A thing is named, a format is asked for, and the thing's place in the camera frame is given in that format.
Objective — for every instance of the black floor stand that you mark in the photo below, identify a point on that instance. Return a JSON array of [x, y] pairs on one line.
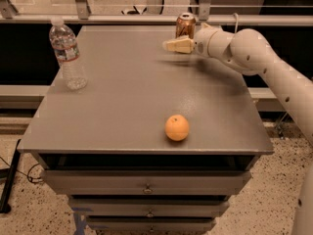
[[9, 181]]

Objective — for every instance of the top grey drawer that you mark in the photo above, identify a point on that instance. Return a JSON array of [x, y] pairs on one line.
[[79, 182]]

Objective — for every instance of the middle grey drawer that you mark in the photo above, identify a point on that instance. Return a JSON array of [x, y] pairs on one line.
[[149, 207]]

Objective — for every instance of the grey drawer cabinet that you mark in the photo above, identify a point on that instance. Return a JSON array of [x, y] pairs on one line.
[[116, 123]]

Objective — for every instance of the orange fruit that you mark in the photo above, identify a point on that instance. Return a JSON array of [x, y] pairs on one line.
[[177, 128]]

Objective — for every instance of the clear plastic water bottle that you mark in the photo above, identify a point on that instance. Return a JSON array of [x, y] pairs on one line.
[[64, 44]]

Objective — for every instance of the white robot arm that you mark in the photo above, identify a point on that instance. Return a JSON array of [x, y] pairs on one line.
[[248, 52]]

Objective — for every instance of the grey drawer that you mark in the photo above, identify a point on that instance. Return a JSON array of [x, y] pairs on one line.
[[150, 224], [149, 207], [79, 182]]

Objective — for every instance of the orange soda can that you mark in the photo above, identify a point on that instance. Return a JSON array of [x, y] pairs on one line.
[[185, 25]]

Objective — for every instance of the grey metal railing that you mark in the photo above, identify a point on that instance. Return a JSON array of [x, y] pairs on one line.
[[216, 12]]

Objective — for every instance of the bottom grey drawer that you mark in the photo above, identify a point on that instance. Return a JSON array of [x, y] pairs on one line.
[[150, 224]]

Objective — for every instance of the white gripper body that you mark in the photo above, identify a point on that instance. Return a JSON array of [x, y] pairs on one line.
[[202, 42]]

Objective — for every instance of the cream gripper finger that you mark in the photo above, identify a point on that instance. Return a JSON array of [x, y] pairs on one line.
[[182, 44]]

